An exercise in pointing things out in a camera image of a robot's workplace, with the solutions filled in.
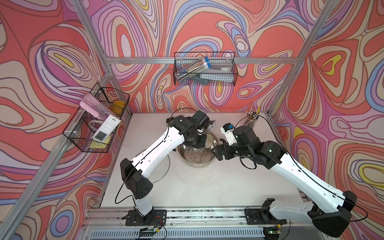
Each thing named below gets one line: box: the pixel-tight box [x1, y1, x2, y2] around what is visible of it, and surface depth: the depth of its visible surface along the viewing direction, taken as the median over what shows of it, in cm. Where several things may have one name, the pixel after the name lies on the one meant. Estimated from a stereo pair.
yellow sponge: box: [111, 100, 126, 115], surface depth 81 cm
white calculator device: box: [92, 114, 122, 143], surface depth 70 cm
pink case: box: [79, 93, 111, 119], surface depth 73 cm
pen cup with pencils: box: [244, 107, 261, 127], surface depth 100 cm
